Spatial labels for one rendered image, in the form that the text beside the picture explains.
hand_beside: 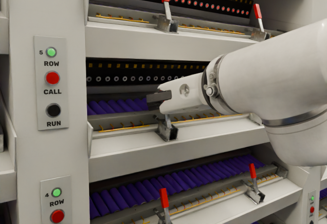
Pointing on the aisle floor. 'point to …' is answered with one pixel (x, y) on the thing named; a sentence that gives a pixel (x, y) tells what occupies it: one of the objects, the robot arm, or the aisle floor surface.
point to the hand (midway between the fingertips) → (162, 100)
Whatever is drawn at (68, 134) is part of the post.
